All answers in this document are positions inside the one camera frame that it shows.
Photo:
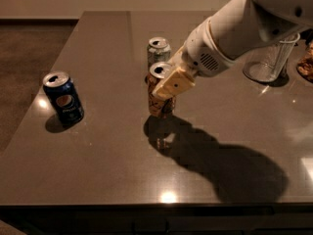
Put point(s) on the brown snack bag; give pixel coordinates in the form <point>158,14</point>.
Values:
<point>305,65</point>

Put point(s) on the orange soda can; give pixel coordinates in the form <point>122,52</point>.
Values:
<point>159,108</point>

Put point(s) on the green white 7up can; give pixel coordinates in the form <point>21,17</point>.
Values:
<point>158,50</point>

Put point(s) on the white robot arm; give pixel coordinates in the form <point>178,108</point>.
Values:
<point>237,28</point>

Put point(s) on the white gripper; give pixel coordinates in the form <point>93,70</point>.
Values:
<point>202,55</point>

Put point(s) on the clear glass cup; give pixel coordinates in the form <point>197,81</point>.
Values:
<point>265,64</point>

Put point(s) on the blue pepsi can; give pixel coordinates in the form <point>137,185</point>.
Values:
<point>62,95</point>

